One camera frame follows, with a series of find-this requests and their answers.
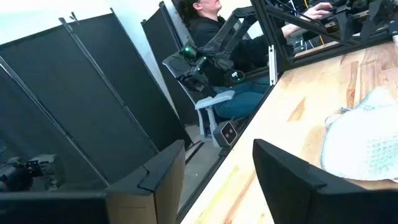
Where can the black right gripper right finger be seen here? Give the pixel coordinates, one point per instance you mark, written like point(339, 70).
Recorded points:
point(286, 186)

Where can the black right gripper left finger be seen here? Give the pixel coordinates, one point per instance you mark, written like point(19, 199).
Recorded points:
point(149, 199)

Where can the grey microfiber towel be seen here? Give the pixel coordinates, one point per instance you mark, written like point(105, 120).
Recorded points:
point(363, 140)

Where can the person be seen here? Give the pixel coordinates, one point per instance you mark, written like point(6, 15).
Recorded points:
point(248, 99)

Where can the black folding partition screen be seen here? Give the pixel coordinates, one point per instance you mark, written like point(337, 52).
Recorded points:
point(161, 40)
point(93, 102)

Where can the grey office chair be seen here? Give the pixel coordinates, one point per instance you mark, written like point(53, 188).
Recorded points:
point(214, 100)

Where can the person's hand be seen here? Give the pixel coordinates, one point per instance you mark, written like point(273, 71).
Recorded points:
point(318, 12)

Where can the small black camera box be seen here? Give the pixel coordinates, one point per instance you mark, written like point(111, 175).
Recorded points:
point(228, 133)

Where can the silver frame bracket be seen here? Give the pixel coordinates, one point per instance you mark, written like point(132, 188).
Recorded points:
point(272, 65)

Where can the black aluminium table frame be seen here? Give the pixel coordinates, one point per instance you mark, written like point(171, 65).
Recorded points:
point(281, 62)

